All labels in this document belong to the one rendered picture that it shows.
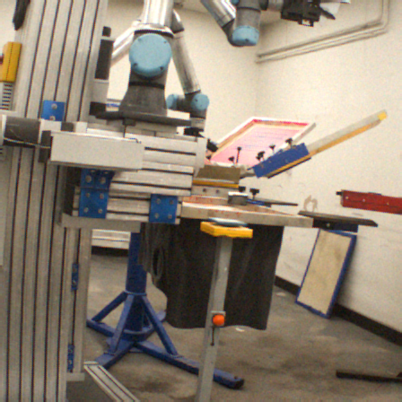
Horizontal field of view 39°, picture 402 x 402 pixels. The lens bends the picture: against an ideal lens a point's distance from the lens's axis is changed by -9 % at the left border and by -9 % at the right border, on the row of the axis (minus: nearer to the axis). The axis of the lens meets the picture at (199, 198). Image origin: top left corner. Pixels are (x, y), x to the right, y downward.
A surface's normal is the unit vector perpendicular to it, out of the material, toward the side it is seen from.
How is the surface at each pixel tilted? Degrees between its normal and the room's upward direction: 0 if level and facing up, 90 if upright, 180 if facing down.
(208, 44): 90
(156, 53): 98
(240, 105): 90
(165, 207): 90
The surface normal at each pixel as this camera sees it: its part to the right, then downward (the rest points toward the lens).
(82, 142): 0.50, 0.11
